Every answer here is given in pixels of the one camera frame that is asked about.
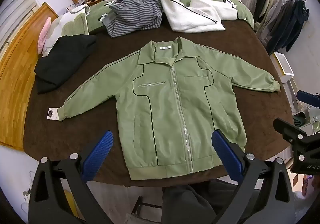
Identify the person's dark pants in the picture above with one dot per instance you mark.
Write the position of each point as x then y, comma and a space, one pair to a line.
187, 204

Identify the white smartphone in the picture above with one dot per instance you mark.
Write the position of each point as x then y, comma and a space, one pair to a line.
52, 114

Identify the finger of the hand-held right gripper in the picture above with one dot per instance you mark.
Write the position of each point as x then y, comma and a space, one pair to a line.
290, 129
308, 97

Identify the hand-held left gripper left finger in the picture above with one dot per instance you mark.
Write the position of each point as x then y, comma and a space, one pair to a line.
100, 154

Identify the white fleece jacket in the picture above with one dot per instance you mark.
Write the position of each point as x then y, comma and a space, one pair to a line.
190, 19

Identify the black garment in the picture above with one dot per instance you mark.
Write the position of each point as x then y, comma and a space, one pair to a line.
65, 61

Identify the white storage box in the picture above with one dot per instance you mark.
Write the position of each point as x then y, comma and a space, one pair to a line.
283, 64

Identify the wooden headboard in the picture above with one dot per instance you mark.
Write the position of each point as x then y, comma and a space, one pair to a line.
17, 84

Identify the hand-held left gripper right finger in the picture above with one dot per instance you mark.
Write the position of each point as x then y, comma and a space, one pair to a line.
227, 156

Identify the white green floral pillow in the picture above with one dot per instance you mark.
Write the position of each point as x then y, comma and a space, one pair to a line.
67, 26

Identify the pink cloth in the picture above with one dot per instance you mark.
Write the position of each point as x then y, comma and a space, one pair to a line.
43, 36

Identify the black stool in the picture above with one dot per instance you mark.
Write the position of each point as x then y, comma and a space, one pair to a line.
138, 205

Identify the row of hanging clothes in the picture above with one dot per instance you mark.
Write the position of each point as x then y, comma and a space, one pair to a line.
287, 24

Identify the yellow basket with clutter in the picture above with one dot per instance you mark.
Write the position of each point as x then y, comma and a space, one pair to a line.
68, 201

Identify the green zip jacket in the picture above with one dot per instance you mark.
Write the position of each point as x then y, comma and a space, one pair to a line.
155, 114

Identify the white window blinds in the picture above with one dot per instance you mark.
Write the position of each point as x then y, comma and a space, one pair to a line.
15, 14

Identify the grey striped shirt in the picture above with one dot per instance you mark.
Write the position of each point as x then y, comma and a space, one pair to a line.
135, 14

